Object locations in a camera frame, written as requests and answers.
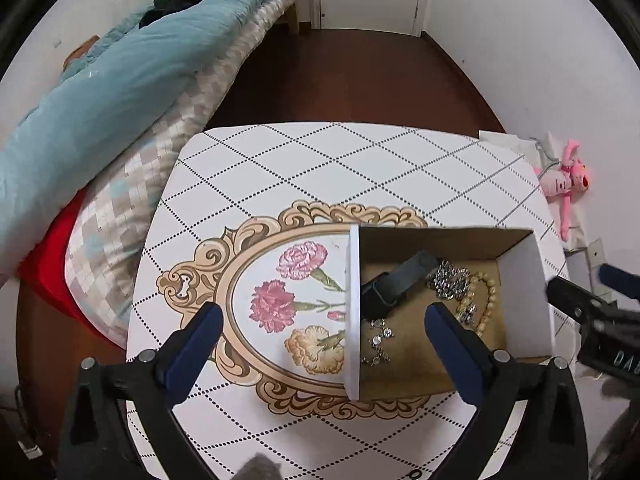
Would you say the cream beaded bracelet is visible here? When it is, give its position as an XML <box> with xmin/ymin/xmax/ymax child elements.
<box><xmin>456</xmin><ymin>271</ymin><xmax>498</xmax><ymax>338</ymax></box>

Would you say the black watch strap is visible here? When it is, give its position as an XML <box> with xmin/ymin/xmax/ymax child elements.
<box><xmin>360</xmin><ymin>251</ymin><xmax>440</xmax><ymax>322</ymax></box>

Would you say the light blue duvet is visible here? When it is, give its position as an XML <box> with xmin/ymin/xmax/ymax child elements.
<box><xmin>0</xmin><ymin>0</ymin><xmax>314</xmax><ymax>273</ymax></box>

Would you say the silver rhinestone chain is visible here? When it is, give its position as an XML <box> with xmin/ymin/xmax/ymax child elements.
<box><xmin>361</xmin><ymin>318</ymin><xmax>396</xmax><ymax>367</ymax></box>

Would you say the wooden bed frame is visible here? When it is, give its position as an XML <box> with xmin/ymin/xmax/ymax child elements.
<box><xmin>272</xmin><ymin>0</ymin><xmax>302</xmax><ymax>35</ymax></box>

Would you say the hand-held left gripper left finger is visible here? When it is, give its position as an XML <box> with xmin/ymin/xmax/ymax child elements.
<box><xmin>60</xmin><ymin>301</ymin><xmax>224</xmax><ymax>480</ymax></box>

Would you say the red mattress cover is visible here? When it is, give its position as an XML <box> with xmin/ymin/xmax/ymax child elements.
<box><xmin>17</xmin><ymin>191</ymin><xmax>117</xmax><ymax>347</ymax></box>

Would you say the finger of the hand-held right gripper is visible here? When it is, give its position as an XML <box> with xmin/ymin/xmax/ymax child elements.
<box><xmin>598</xmin><ymin>263</ymin><xmax>640</xmax><ymax>306</ymax></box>
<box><xmin>546</xmin><ymin>276</ymin><xmax>609</xmax><ymax>324</ymax></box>

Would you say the pink plush toy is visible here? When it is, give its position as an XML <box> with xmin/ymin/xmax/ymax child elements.
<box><xmin>534</xmin><ymin>140</ymin><xmax>593</xmax><ymax>241</ymax></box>

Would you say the white power strip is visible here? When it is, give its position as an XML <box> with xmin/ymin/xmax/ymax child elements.
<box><xmin>16</xmin><ymin>437</ymin><xmax>45</xmax><ymax>460</ymax></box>

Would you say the silver link bracelet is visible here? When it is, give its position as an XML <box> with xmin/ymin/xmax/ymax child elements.
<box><xmin>426</xmin><ymin>260</ymin><xmax>472</xmax><ymax>302</ymax></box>

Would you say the checked beige bed sheet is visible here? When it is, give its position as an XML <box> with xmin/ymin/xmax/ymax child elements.
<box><xmin>64</xmin><ymin>0</ymin><xmax>301</xmax><ymax>350</ymax></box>

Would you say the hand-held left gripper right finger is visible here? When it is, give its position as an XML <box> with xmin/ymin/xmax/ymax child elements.
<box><xmin>424</xmin><ymin>301</ymin><xmax>589</xmax><ymax>480</ymax></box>

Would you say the brown cloth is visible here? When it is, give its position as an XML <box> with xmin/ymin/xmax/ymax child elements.
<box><xmin>62</xmin><ymin>35</ymin><xmax>102</xmax><ymax>70</ymax></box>

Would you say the cardboard box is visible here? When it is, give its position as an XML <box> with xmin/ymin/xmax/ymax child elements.
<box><xmin>344</xmin><ymin>223</ymin><xmax>557</xmax><ymax>402</ymax></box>

